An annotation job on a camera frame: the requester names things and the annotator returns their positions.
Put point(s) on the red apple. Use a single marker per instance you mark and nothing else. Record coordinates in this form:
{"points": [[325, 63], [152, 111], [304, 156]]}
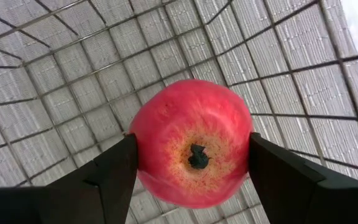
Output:
{"points": [[191, 124]]}

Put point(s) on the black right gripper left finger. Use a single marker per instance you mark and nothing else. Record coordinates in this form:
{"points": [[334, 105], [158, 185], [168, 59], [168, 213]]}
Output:
{"points": [[73, 199]]}

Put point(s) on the grey woven placemat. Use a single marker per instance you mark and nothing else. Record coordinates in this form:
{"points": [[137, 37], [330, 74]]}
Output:
{"points": [[306, 40]]}

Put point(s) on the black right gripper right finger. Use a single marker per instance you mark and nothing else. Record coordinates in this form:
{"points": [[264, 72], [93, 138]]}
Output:
{"points": [[306, 199]]}

